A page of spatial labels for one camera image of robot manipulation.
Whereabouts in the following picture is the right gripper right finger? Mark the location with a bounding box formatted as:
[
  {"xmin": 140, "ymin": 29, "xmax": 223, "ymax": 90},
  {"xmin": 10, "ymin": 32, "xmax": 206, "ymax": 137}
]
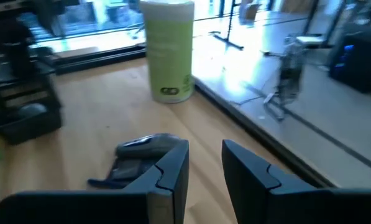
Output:
[{"xmin": 221, "ymin": 139, "xmax": 371, "ymax": 224}]

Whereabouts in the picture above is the black computer tower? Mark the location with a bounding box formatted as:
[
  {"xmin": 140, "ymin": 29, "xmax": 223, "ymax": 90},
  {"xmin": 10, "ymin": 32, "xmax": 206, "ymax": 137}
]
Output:
[{"xmin": 327, "ymin": 26, "xmax": 371, "ymax": 94}]

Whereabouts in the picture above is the black slotted plastic basket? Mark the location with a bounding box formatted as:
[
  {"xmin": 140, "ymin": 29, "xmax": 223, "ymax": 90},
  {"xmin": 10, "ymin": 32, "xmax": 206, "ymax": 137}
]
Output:
[{"xmin": 0, "ymin": 73, "xmax": 63, "ymax": 146}]

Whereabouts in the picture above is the black floor fan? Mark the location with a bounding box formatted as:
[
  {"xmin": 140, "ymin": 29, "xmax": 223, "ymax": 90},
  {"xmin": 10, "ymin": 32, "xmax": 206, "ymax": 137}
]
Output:
[{"xmin": 262, "ymin": 33, "xmax": 309, "ymax": 121}]

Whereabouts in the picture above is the black tripod stand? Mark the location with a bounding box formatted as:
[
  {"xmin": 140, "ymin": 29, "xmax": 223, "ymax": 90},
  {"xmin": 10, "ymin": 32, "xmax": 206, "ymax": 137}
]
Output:
[{"xmin": 208, "ymin": 0, "xmax": 245, "ymax": 51}]

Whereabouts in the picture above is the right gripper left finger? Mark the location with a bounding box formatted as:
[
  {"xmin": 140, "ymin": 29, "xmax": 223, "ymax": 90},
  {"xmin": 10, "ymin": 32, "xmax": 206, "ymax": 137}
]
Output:
[{"xmin": 0, "ymin": 139, "xmax": 191, "ymax": 224}]

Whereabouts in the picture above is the dark grey deodorant stick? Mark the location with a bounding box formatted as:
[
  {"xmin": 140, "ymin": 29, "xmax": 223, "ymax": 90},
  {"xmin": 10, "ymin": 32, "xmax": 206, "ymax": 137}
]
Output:
[{"xmin": 108, "ymin": 155, "xmax": 158, "ymax": 185}]

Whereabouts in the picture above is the green white wipes canister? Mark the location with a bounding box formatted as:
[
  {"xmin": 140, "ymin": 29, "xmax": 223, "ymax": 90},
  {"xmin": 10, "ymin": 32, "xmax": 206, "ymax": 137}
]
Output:
[{"xmin": 139, "ymin": 0, "xmax": 196, "ymax": 105}]

